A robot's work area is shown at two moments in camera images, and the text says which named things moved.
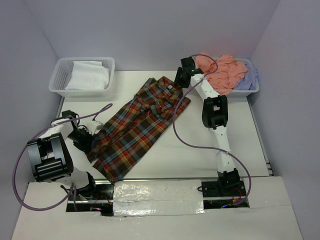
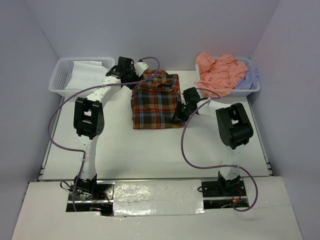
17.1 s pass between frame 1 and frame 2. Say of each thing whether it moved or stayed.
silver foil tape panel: stayed
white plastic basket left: stayed
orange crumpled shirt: stayed
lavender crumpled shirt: stayed
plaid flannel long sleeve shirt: moved
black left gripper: moved
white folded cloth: stayed
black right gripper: moved
